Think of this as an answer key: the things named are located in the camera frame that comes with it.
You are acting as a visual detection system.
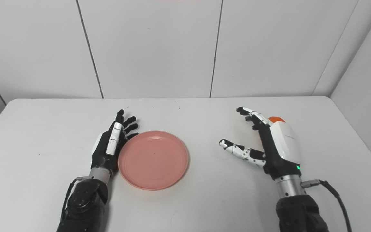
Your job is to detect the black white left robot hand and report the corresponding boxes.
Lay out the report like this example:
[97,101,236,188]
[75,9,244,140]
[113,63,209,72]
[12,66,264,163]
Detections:
[90,110,139,176]

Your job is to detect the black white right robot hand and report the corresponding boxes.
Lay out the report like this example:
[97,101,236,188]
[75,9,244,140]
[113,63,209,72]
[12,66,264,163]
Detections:
[219,107,302,181]

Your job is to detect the pink round plate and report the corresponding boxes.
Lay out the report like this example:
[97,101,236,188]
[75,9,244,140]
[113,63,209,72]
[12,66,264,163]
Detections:
[118,130,189,191]

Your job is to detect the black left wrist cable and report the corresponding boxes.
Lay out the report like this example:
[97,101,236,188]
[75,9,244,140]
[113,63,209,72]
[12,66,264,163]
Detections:
[60,176,90,223]

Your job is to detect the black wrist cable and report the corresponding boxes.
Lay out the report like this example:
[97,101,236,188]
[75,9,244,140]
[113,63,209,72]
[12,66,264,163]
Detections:
[301,179,353,232]
[60,176,90,223]

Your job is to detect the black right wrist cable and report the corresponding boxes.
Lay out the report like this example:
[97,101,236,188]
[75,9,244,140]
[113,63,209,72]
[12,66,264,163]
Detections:
[301,179,353,232]

